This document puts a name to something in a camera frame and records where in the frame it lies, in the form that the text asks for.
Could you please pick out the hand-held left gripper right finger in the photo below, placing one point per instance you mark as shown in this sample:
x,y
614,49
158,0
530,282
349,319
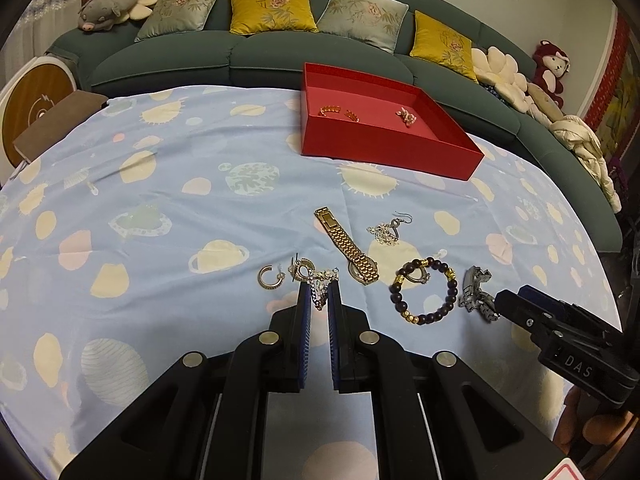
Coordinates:
x,y
334,312

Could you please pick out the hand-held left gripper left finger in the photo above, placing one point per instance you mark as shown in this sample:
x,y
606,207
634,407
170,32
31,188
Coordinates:
x,y
303,312

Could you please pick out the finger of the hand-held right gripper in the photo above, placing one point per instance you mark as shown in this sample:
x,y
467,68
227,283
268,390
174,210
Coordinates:
x,y
520,310
540,295

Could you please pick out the gold hoop earring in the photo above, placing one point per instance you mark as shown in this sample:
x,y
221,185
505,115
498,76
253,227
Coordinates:
x,y
260,277
302,263

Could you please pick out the gold link watch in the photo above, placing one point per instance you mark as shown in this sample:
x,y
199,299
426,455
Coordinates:
x,y
345,245

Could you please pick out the silver flower earring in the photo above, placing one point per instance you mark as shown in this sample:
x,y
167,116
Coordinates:
x,y
385,232

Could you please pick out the red cardboard box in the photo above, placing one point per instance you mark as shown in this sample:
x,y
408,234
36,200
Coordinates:
x,y
360,155

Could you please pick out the person's right hand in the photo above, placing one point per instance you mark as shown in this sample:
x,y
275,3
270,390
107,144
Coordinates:
x,y
600,430

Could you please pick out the blue planet-print tablecloth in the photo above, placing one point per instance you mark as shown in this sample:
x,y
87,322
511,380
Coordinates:
x,y
200,220

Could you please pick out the cream crumpled blanket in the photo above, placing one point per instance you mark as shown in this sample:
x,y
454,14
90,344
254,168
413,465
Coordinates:
x,y
585,155

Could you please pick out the beige round cushion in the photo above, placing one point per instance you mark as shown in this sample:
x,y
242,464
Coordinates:
x,y
542,102

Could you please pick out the gold open bangle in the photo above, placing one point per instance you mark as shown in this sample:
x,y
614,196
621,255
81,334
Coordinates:
x,y
330,110

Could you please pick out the pink pearl hair clip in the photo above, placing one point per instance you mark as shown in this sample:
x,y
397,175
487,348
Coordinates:
x,y
406,117

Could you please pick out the red plush monkey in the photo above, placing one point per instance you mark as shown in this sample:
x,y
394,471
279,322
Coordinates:
x,y
550,67

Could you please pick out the white flower cushion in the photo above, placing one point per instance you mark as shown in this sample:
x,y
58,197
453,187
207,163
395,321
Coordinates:
x,y
500,70

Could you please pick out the dark green sofa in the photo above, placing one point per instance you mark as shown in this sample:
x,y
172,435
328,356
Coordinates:
x,y
280,55

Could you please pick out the yellow embroidered pillow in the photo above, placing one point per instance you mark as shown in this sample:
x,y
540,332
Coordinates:
x,y
272,7
445,45

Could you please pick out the grey-green embroidered pillow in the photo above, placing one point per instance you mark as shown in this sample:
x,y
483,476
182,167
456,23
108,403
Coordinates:
x,y
362,15
180,10

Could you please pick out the brown cardboard sheet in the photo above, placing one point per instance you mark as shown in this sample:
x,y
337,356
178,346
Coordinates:
x,y
60,120

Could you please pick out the white round wood-faced appliance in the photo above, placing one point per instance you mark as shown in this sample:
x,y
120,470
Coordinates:
x,y
35,95

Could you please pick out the grey plush pig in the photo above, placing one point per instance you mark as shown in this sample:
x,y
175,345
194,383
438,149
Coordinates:
x,y
107,5

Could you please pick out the white curtain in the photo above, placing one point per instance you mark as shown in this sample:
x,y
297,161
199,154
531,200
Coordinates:
x,y
55,30

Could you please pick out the red wall hanging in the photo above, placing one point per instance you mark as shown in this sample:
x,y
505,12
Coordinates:
x,y
617,75

